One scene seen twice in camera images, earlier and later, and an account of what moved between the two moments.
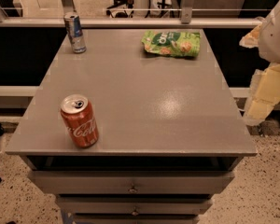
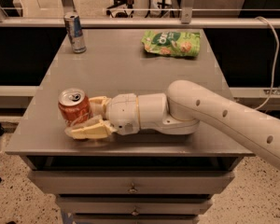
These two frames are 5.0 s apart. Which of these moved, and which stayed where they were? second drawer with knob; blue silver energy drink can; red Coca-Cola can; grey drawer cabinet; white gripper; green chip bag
Moved: red Coca-Cola can; white gripper
Stayed: grey drawer cabinet; second drawer with knob; green chip bag; blue silver energy drink can
